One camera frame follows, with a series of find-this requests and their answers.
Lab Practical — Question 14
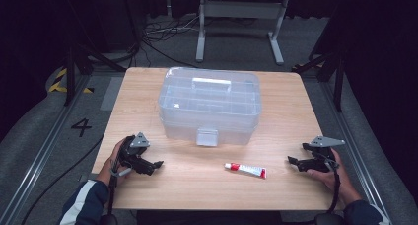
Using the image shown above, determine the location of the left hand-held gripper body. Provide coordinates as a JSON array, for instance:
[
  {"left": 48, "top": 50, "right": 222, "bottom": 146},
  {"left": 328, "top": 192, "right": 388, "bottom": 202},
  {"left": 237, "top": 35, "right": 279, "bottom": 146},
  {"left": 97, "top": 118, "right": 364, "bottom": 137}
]
[{"left": 118, "top": 131, "right": 151, "bottom": 169}]

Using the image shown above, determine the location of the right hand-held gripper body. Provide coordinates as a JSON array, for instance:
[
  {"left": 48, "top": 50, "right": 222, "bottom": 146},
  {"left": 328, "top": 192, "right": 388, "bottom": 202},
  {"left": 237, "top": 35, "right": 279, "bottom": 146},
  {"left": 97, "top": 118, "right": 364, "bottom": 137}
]
[{"left": 307, "top": 135, "right": 346, "bottom": 172}]

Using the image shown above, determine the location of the red and white tube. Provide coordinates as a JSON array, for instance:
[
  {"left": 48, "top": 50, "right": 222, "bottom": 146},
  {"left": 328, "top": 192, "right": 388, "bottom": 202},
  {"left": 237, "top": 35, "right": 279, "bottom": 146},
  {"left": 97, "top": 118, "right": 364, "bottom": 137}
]
[{"left": 224, "top": 162, "right": 268, "bottom": 180}]

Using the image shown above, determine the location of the clear plastic storage box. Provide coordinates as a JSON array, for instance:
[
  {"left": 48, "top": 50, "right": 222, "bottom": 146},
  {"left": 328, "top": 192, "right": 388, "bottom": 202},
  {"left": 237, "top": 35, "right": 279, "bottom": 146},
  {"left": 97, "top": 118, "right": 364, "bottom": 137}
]
[{"left": 158, "top": 66, "right": 263, "bottom": 148}]

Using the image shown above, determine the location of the person's right hand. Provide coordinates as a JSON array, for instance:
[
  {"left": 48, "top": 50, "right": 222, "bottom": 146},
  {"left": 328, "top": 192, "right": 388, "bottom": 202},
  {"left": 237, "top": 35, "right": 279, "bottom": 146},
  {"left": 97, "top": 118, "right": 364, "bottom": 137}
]
[{"left": 307, "top": 148, "right": 361, "bottom": 204}]

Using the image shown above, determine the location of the person's left hand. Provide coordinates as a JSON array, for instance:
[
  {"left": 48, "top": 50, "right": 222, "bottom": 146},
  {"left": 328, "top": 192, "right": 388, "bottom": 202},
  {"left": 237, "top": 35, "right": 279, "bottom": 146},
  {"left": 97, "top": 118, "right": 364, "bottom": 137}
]
[{"left": 97, "top": 137, "right": 132, "bottom": 187}]

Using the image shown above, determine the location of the black metal stand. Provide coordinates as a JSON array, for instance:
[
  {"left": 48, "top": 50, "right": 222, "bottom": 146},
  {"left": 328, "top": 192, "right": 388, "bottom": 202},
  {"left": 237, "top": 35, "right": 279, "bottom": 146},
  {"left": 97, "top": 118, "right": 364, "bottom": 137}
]
[
  {"left": 292, "top": 48, "right": 347, "bottom": 113},
  {"left": 63, "top": 41, "right": 127, "bottom": 107}
]

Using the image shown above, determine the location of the yellow and black floor tape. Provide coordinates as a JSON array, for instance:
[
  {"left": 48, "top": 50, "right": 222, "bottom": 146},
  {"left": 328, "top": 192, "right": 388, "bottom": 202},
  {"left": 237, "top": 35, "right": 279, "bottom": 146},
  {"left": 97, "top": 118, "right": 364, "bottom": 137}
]
[{"left": 47, "top": 67, "right": 95, "bottom": 95}]

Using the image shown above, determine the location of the right hand-held gripper cable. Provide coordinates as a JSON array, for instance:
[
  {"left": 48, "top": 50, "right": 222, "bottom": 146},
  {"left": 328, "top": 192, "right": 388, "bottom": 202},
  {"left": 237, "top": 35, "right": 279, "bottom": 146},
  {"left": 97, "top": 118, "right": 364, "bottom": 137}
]
[{"left": 323, "top": 154, "right": 343, "bottom": 225}]

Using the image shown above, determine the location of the hand-held gripper cable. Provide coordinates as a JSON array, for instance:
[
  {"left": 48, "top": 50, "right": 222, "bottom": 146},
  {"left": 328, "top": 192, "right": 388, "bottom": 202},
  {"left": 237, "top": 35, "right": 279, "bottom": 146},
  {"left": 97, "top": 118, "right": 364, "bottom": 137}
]
[
  {"left": 323, "top": 154, "right": 343, "bottom": 225},
  {"left": 105, "top": 159, "right": 120, "bottom": 225}
]

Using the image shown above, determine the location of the metal floor rail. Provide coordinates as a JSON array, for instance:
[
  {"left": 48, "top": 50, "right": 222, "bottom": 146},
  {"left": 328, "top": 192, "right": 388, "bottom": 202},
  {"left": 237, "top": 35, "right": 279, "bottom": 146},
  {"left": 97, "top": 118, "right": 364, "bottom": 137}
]
[
  {"left": 319, "top": 80, "right": 392, "bottom": 225},
  {"left": 0, "top": 74, "right": 93, "bottom": 225}
]

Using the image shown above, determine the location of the left hand-held gripper cable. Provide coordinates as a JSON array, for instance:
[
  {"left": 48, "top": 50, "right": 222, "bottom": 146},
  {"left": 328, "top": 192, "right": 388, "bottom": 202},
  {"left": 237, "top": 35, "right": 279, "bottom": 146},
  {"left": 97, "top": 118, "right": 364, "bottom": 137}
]
[{"left": 105, "top": 159, "right": 120, "bottom": 225}]

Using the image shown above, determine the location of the black floor cable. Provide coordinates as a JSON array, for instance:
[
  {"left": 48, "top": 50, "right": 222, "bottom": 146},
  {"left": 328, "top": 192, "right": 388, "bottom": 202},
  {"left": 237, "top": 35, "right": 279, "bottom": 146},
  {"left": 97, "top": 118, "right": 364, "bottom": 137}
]
[{"left": 20, "top": 135, "right": 105, "bottom": 225}]

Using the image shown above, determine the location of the bundle of floor cables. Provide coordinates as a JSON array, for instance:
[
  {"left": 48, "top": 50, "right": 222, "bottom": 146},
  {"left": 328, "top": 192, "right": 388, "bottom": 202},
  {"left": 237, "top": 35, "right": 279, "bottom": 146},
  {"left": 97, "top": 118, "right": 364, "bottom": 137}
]
[{"left": 141, "top": 15, "right": 202, "bottom": 42}]

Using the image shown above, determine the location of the grey metal table frame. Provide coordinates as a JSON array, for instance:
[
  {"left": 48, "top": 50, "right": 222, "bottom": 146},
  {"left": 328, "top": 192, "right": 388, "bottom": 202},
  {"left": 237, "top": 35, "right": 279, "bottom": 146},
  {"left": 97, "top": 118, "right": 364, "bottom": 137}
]
[{"left": 195, "top": 0, "right": 290, "bottom": 66}]

